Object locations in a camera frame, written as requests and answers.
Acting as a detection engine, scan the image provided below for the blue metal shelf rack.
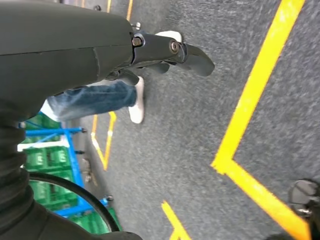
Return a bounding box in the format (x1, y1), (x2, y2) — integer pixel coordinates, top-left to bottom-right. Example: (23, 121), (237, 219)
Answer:
(17, 120), (114, 219)

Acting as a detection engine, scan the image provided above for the green plastic crate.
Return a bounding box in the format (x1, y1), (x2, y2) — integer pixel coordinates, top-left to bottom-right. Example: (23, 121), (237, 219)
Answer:
(69, 206), (123, 237)
(21, 111), (63, 144)
(23, 145), (78, 212)

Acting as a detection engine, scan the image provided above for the person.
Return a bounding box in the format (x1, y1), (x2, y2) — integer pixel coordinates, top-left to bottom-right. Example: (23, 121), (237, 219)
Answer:
(39, 30), (183, 125)

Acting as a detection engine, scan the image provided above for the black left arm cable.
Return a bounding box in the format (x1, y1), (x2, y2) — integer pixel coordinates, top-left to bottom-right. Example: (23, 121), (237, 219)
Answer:
(28, 171), (122, 233)

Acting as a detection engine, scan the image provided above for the black robot leg part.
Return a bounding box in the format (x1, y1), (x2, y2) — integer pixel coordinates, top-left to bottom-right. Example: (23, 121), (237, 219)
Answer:
(265, 178), (320, 240)

